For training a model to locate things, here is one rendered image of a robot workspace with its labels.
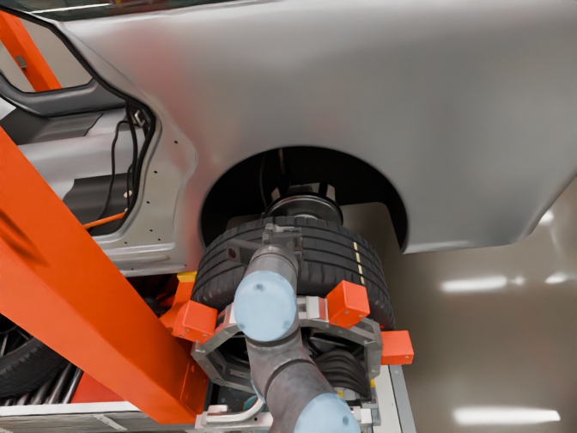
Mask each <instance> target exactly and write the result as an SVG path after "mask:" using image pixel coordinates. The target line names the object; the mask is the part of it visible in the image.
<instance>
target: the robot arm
mask: <svg viewBox="0 0 577 433"><path fill-rule="evenodd" d="M264 230H265V232H263V239H262V240H263V244H258V243H254V242H250V241H242V240H237V239H231V240H229V241H227V242H226V247H227V254H228V260H229V261H232V262H235V263H239V264H242V265H248V268H247V270H246V273H245V276H244V277H243V279H242V282H241V283H240V285H239V287H238V289H237V290H236V293H235V296H234V318H235V321H236V323H237V325H238V327H239V328H240V329H241V331H242V332H243V333H244V334H245V338H246V347H247V351H248V356H249V362H250V366H251V378H252V385H253V388H254V390H255V392H256V394H257V396H258V397H259V398H260V399H261V400H262V401H263V402H264V403H265V404H266V405H267V407H268V409H269V411H270V414H271V416H272V418H273V422H272V425H271V427H270V429H269V431H268V433H361V430H360V426H359V424H358V423H357V421H356V419H355V417H354V416H353V414H352V413H351V410H350V409H349V406H348V404H347V403H346V402H345V400H344V399H343V398H342V397H340V396H339V395H338V394H337V392H336V391H335V390H334V388H333V387H332V386H331V384H330V383H329V382H328V381H327V380H326V379H325V377H324V376H323V375H322V373H321V372H320V371H319V369H318V367H317V365H316V364H315V363H314V361H313V360H312V358H310V356H308V354H307V353H306V351H305V350H304V348H303V345H302V341H301V328H300V320H299V313H298V306H297V299H296V287H297V276H298V271H302V266H303V262H304V256H302V255H305V254H304V252H303V238H302V234H301V228H295V227H278V226H277V225H275V224H274V225H273V223H267V224H266V227H265V229H264Z"/></svg>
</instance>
